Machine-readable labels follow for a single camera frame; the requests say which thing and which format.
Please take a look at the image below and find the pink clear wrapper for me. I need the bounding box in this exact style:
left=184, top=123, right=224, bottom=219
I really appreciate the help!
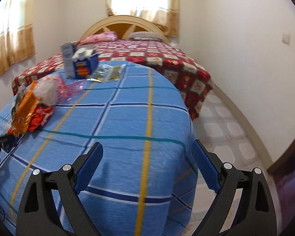
left=56, top=79, right=85, bottom=101

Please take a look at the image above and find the clear plastic wrapper packet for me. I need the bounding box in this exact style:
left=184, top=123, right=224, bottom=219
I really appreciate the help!
left=87, top=64, right=126, bottom=82

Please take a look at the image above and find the cream wooden headboard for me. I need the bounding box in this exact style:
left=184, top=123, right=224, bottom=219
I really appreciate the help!
left=79, top=15, right=170, bottom=43

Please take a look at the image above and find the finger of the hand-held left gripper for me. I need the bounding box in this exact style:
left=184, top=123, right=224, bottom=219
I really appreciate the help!
left=0, top=136, right=15, bottom=162

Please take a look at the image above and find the striped pillow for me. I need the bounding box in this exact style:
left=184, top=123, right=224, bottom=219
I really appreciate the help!
left=129, top=31, right=164, bottom=41

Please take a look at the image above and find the dark wooden door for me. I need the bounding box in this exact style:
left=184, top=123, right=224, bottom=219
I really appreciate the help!
left=267, top=138, right=295, bottom=202

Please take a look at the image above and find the tall white carton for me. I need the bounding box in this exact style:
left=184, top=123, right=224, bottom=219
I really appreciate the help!
left=61, top=42, right=79, bottom=78

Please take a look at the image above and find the red checked bed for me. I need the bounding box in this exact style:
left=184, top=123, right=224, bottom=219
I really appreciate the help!
left=12, top=39, right=214, bottom=121

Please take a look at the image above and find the blue plaid cloth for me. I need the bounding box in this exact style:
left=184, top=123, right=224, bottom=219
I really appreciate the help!
left=0, top=61, right=199, bottom=236

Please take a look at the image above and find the narrow beige window curtain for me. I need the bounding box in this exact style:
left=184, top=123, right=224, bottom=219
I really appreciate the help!
left=104, top=0, right=181, bottom=38

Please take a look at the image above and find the red white printed wrapper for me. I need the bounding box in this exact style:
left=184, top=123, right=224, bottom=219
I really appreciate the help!
left=28, top=104, right=54, bottom=132

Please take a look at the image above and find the clear plastic wrapper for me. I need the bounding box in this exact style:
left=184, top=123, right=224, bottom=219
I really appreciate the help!
left=34, top=75, right=64, bottom=106

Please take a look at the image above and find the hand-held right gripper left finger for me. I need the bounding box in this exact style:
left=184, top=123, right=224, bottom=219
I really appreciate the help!
left=16, top=141, right=104, bottom=236

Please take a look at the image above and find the wide beige window curtain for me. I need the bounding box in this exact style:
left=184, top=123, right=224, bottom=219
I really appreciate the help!
left=0, top=0, right=36, bottom=81

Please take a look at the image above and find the pink floral pillow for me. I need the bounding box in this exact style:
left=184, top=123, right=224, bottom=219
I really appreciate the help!
left=82, top=31, right=117, bottom=44

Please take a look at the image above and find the blue milk carton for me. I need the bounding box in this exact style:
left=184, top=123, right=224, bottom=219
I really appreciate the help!
left=72, top=45, right=98, bottom=79

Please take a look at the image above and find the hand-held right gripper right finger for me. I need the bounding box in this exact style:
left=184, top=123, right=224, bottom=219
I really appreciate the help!
left=190, top=139, right=277, bottom=236

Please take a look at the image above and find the orange snack packet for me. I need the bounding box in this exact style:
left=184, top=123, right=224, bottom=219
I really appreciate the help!
left=11, top=81, right=43, bottom=133

